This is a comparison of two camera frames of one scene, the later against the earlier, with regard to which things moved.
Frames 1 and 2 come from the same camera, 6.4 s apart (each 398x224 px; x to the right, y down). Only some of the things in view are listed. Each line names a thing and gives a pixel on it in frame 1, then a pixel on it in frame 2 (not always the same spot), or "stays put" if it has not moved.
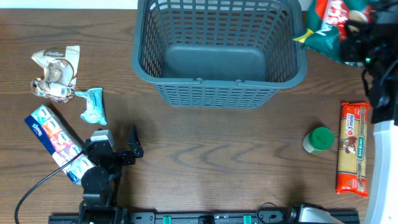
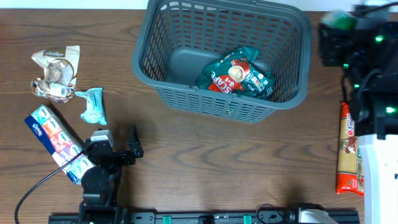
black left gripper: (121, 156) stays put
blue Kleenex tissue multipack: (62, 142) stays put
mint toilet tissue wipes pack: (94, 112) stays put
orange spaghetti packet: (352, 157) stays put
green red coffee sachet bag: (327, 20) → (236, 73)
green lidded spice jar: (318, 140) → (340, 19)
